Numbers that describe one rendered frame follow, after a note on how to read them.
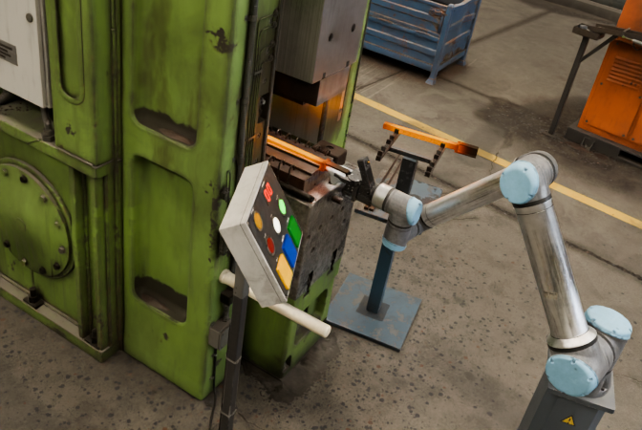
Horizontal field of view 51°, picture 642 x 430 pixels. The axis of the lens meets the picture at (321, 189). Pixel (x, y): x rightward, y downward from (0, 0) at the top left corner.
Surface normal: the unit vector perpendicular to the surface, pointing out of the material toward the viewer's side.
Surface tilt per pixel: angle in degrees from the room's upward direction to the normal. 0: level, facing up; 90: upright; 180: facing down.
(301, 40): 90
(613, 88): 90
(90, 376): 0
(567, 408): 90
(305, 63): 90
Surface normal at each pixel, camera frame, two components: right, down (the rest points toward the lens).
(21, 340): 0.15, -0.84
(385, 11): -0.53, 0.37
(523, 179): -0.69, 0.18
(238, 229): -0.11, 0.51
